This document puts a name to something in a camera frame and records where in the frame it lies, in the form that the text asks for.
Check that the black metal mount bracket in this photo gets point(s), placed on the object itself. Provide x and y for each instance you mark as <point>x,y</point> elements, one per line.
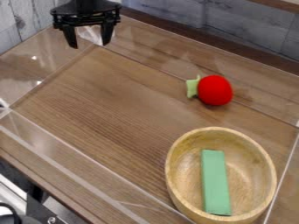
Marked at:
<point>38,214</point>

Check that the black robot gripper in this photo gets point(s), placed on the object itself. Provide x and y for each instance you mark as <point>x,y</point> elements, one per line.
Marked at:
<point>86,12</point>

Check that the round wooden bowl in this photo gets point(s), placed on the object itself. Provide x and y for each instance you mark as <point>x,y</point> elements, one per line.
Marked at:
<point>250,170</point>

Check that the clear acrylic tray enclosure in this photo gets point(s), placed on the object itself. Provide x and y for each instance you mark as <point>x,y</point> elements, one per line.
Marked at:
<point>94,114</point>

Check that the green rectangular block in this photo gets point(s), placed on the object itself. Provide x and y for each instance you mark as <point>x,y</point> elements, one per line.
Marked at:
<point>216,187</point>

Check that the red plush fruit green leaf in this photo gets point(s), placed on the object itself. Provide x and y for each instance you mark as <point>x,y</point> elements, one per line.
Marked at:
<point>213,89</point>

